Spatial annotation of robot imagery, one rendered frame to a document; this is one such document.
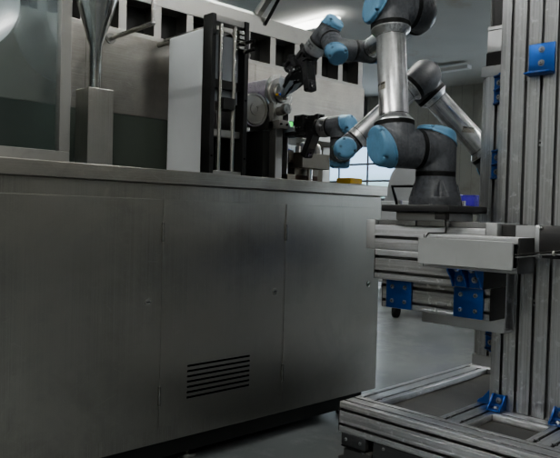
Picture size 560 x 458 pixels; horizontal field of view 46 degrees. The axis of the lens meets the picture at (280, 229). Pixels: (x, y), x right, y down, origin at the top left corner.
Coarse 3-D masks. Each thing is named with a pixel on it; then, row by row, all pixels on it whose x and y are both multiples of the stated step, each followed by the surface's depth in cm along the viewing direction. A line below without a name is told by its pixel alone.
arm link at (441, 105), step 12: (444, 84) 240; (432, 96) 237; (444, 96) 239; (432, 108) 241; (444, 108) 239; (456, 108) 239; (444, 120) 241; (456, 120) 239; (468, 120) 240; (456, 132) 240; (468, 132) 239; (480, 132) 240; (468, 144) 241; (480, 144) 239; (480, 156) 239
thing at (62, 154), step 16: (64, 0) 173; (64, 16) 173; (64, 32) 173; (64, 48) 173; (64, 64) 174; (64, 80) 174; (64, 96) 174; (64, 112) 174; (64, 128) 174; (64, 144) 174; (48, 160) 172; (64, 160) 174
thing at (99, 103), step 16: (80, 0) 210; (96, 0) 209; (112, 0) 212; (96, 16) 211; (112, 16) 215; (96, 32) 212; (96, 48) 214; (96, 64) 214; (96, 80) 214; (80, 96) 213; (96, 96) 211; (112, 96) 215; (80, 112) 213; (96, 112) 212; (112, 112) 215; (80, 128) 213; (96, 128) 212; (112, 128) 216; (80, 144) 213; (96, 144) 212; (112, 144) 216; (80, 160) 213; (96, 160) 212; (112, 160) 216
